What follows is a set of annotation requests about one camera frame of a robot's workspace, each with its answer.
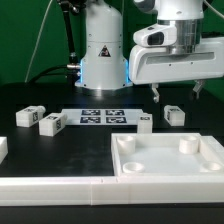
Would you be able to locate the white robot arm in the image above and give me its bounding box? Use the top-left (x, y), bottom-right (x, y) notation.
top-left (76, 0), bottom-right (224, 94)

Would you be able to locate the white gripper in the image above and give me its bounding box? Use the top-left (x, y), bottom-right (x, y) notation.
top-left (129, 37), bottom-right (224, 103)

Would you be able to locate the white front fence wall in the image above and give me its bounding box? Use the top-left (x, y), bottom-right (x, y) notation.
top-left (0, 175), bottom-right (224, 206)

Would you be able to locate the white marker base plate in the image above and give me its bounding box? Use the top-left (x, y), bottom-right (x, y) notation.
top-left (62, 109), bottom-right (143, 126)

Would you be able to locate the white square tabletop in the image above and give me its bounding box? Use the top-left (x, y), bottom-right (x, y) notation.
top-left (111, 133), bottom-right (224, 176)

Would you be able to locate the black cable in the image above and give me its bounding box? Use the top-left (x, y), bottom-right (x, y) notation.
top-left (25, 0), bottom-right (83, 84)

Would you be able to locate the white right fence block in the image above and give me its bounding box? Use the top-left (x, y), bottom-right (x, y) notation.
top-left (202, 136), bottom-right (224, 152)

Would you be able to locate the grey thin cable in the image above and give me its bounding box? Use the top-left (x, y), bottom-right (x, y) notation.
top-left (24, 0), bottom-right (54, 84)

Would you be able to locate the white left fence block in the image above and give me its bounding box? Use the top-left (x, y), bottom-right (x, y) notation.
top-left (0, 137), bottom-right (8, 164)

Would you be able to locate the white fence block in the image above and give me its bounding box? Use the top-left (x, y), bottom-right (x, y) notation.
top-left (0, 137), bottom-right (8, 164)
top-left (202, 136), bottom-right (224, 152)

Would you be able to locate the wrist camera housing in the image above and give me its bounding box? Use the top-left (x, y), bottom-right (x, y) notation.
top-left (133, 24), bottom-right (177, 48)

